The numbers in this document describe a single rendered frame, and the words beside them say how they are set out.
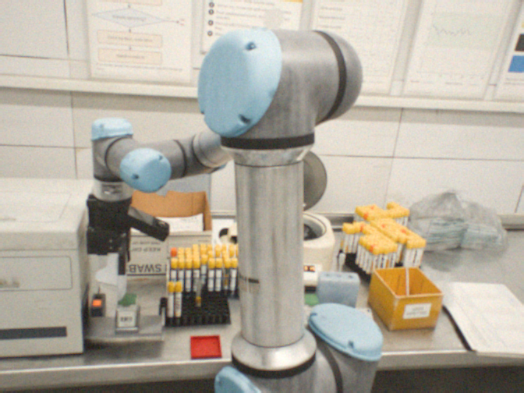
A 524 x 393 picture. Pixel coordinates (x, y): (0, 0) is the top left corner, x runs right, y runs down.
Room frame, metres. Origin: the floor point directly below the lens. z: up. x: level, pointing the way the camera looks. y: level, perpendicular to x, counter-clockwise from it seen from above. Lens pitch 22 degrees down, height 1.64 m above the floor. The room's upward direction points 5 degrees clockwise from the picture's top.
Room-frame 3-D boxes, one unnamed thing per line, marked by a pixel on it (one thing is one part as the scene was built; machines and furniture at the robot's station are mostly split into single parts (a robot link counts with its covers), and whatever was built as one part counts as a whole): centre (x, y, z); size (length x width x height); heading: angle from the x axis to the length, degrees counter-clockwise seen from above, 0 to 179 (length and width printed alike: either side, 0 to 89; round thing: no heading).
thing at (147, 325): (0.93, 0.29, 0.92); 0.21 x 0.07 x 0.05; 101
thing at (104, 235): (0.93, 0.30, 1.17); 0.09 x 0.08 x 0.12; 101
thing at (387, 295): (1.14, -0.39, 0.93); 0.13 x 0.13 x 0.10; 16
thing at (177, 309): (1.05, 0.14, 0.93); 0.17 x 0.09 x 0.11; 101
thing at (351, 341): (0.65, -0.14, 1.12); 0.13 x 0.12 x 0.14; 132
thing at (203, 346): (0.93, 0.10, 0.88); 0.07 x 0.07 x 0.01; 11
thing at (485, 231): (1.63, -0.76, 0.94); 0.20 x 0.17 x 0.14; 84
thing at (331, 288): (1.13, -0.21, 0.92); 0.10 x 0.07 x 0.10; 93
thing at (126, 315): (0.94, 0.27, 0.95); 0.05 x 0.04 x 0.06; 11
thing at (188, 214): (1.34, 0.27, 0.95); 0.29 x 0.25 x 0.15; 11
